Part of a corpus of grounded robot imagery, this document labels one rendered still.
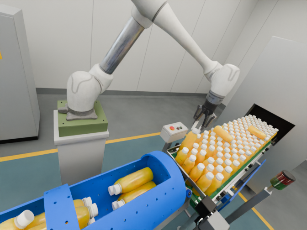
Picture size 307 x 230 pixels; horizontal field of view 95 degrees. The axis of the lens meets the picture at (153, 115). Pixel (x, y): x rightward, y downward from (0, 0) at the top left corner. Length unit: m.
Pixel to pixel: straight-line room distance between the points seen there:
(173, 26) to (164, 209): 0.76
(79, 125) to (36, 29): 2.31
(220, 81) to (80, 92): 0.77
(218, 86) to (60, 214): 0.80
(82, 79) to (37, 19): 2.23
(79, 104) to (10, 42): 1.05
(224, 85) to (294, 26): 4.35
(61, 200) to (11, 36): 1.55
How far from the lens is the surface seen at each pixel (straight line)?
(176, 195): 0.66
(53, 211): 0.52
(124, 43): 0.96
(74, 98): 0.94
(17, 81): 1.99
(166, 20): 0.75
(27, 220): 0.61
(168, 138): 1.07
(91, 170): 1.35
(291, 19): 5.19
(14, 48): 1.87
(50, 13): 3.04
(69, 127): 0.98
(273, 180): 1.11
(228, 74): 0.81
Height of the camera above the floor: 1.71
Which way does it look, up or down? 31 degrees down
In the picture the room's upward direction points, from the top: 19 degrees clockwise
